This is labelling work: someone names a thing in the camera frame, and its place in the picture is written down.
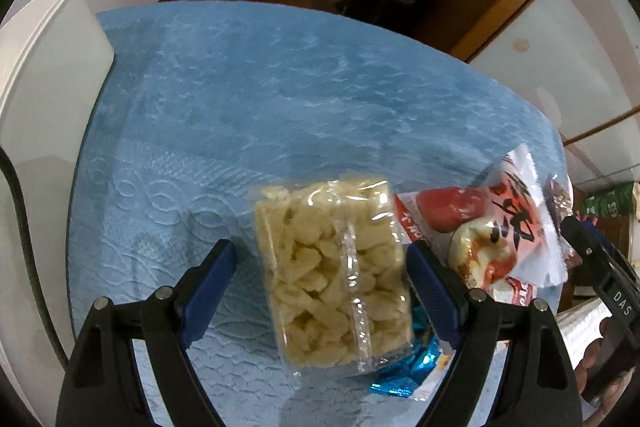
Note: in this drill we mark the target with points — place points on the large red white snack packet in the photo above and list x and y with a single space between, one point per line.
515 217

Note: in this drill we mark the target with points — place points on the dark red snack packet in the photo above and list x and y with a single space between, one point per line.
557 202

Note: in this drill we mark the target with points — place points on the clear pale rice cracker packet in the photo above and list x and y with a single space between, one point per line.
325 267

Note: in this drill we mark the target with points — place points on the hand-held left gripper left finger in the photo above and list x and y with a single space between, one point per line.
212 277

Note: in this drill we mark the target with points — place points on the white quilt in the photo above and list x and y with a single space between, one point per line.
580 319

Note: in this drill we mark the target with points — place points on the person's right hand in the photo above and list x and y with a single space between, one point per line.
590 362

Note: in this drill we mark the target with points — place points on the green printed bag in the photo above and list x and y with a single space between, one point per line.
607 202

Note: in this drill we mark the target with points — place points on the blue embossed tablecloth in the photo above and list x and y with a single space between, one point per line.
250 82

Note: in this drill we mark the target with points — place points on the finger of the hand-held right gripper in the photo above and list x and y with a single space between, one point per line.
580 237

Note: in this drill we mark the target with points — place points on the white wardrobe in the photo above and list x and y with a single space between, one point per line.
575 57

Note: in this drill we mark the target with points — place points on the blue white snack packet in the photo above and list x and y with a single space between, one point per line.
410 372

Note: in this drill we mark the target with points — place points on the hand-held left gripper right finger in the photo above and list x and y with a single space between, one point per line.
430 282

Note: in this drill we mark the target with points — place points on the white chair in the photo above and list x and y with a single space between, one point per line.
50 82

